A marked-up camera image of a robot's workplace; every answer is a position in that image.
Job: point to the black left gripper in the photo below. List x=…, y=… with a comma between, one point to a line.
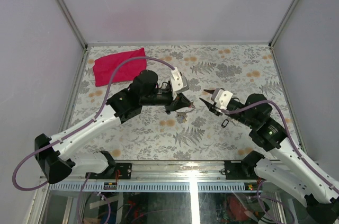
x=181, y=102

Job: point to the slotted cable duct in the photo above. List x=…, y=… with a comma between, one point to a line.
x=155, y=187

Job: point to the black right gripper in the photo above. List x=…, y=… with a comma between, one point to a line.
x=212, y=108

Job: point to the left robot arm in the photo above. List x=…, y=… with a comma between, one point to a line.
x=58, y=155

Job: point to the large metal keyring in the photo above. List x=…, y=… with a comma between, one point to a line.
x=181, y=116

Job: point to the metal mounting rail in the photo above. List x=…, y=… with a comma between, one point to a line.
x=180, y=171

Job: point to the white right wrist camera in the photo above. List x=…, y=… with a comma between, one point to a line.
x=221, y=98

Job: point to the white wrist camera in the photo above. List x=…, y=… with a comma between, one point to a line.
x=221, y=98
x=178, y=82

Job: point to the key with black tag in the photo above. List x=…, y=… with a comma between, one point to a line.
x=225, y=123

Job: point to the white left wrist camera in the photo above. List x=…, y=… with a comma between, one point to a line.
x=178, y=82

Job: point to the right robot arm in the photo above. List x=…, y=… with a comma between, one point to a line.
x=305, y=181

